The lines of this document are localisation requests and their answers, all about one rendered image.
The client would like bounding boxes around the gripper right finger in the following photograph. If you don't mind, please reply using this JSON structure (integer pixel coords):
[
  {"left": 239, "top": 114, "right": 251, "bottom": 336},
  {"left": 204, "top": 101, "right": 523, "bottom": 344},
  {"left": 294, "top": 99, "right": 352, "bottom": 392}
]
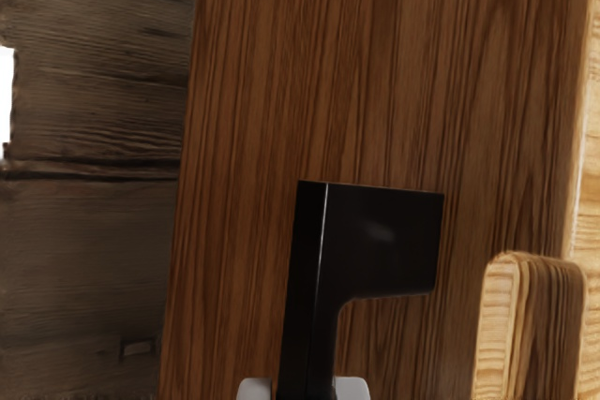
[{"left": 332, "top": 375, "right": 374, "bottom": 400}]

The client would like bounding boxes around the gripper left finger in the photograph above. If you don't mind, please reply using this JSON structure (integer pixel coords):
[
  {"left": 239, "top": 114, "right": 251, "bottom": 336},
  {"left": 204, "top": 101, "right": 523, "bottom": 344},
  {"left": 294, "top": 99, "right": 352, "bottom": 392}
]
[{"left": 236, "top": 375, "right": 278, "bottom": 400}]

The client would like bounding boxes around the wooden two-drawer cabinet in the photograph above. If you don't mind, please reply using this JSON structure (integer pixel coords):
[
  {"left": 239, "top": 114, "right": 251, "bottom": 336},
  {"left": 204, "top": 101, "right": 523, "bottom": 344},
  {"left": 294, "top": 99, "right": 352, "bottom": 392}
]
[{"left": 157, "top": 0, "right": 600, "bottom": 400}]

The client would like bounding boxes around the white block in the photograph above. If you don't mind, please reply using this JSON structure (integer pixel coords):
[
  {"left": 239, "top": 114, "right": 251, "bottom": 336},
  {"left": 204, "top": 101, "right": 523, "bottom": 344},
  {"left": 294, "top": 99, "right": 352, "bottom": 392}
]
[{"left": 0, "top": 45, "right": 16, "bottom": 144}]

